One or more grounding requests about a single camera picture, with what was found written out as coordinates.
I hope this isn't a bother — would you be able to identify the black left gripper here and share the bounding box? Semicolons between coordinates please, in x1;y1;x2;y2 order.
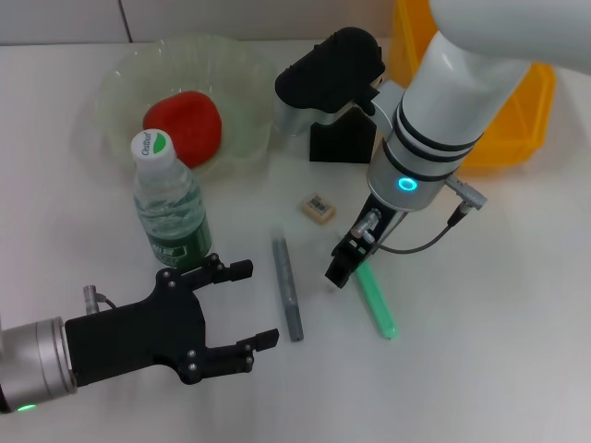
64;252;281;388

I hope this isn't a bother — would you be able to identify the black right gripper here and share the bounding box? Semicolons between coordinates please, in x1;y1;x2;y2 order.
324;193;408;291

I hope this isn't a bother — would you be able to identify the grey pen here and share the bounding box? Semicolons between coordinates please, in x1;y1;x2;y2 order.
271;237;305;342

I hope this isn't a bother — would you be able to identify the green pen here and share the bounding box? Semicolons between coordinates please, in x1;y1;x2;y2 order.
354;260;399;341

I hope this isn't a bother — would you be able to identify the beige eraser with barcode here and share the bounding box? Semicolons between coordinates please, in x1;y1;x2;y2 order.
299;192;337;226

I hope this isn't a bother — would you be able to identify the clear bottle with green label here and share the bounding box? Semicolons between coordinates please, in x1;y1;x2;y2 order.
129;129;214;271

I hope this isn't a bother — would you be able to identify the red-orange fruit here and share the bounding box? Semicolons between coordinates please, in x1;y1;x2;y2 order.
142;90;223;168

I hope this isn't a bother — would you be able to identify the black mesh pen holder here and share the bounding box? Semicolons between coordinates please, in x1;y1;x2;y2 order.
308;103;375;165

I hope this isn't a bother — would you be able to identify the pale green glass fruit plate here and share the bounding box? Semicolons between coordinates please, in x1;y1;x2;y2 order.
91;34;288;182

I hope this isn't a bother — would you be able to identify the yellow plastic bin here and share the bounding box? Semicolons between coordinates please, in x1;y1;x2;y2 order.
390;0;557;170

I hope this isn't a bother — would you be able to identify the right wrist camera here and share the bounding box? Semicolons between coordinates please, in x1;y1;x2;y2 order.
274;26;387;136

